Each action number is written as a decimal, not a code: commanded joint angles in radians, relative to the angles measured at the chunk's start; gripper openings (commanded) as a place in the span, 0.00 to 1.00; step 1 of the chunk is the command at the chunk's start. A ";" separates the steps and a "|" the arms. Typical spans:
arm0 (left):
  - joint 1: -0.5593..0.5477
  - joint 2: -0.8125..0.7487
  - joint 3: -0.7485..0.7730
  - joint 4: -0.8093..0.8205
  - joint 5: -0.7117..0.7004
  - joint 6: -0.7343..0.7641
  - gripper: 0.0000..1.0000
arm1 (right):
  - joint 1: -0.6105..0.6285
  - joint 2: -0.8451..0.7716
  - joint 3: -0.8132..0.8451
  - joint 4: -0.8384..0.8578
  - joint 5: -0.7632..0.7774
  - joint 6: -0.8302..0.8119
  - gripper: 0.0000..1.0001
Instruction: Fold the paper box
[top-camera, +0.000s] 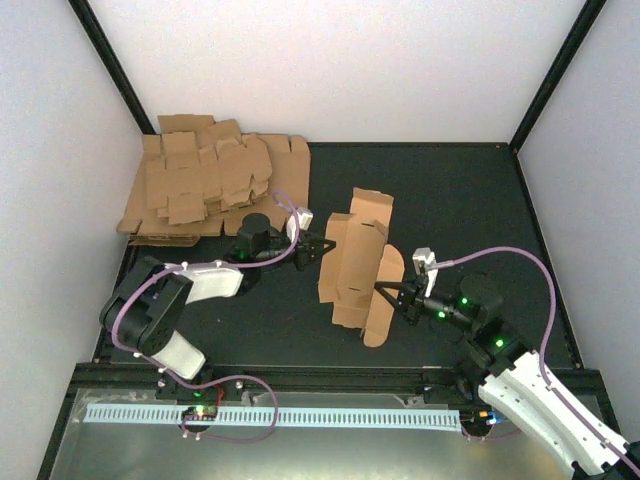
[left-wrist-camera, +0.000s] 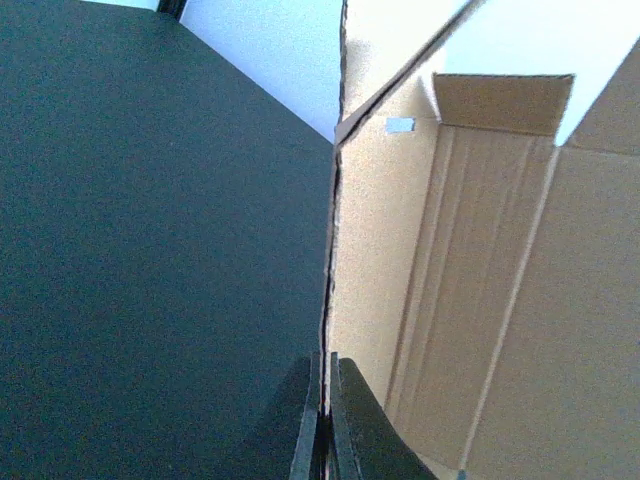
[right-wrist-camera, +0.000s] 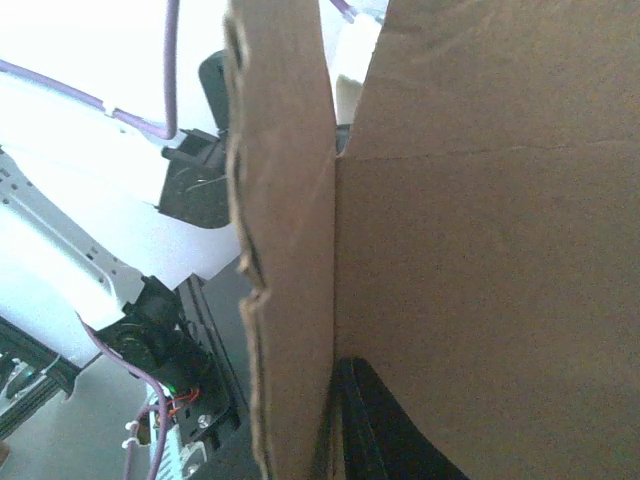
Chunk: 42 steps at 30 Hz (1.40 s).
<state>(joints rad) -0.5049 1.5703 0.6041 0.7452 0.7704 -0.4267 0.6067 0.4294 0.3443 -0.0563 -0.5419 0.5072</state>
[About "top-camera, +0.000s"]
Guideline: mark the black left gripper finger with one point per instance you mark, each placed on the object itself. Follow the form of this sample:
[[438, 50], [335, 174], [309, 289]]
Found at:
[[314, 255], [317, 242]]

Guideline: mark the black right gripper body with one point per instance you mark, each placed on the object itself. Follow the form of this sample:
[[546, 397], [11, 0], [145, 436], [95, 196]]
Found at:
[[415, 302]]

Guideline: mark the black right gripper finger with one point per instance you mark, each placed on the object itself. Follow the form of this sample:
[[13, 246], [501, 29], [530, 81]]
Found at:
[[394, 290], [400, 304]]

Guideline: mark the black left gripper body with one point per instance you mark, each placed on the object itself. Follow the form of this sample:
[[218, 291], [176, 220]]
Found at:
[[302, 252]]

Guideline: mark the brown cardboard box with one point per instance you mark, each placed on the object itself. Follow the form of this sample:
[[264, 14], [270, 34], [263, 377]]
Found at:
[[362, 256]]

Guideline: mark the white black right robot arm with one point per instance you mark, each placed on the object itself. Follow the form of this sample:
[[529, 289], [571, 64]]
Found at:
[[512, 377]]

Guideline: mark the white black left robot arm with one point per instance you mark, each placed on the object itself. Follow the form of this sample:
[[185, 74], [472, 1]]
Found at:
[[143, 313]]

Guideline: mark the stack of flat cardboard blanks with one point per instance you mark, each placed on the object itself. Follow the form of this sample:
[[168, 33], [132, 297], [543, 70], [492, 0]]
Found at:
[[199, 177]]

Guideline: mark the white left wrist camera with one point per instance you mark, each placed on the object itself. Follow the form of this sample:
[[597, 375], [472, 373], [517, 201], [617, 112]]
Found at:
[[298, 222]]

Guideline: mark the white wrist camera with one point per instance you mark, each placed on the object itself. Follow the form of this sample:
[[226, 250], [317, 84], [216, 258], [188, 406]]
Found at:
[[424, 261], [298, 222]]

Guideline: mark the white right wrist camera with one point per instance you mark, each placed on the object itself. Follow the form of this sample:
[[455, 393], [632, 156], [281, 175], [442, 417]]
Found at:
[[424, 261]]

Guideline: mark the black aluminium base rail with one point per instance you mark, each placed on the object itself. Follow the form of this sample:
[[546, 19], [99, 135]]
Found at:
[[435, 385]]

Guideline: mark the white slotted cable duct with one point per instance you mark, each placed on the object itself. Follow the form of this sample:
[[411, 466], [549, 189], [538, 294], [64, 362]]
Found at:
[[284, 417]]

